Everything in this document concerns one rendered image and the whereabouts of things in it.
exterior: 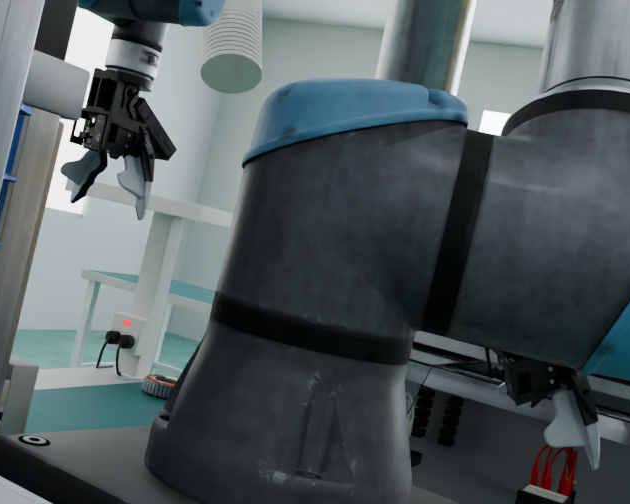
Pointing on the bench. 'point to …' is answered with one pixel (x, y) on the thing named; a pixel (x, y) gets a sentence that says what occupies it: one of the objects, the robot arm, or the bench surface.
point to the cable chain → (442, 421)
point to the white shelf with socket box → (149, 276)
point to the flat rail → (471, 388)
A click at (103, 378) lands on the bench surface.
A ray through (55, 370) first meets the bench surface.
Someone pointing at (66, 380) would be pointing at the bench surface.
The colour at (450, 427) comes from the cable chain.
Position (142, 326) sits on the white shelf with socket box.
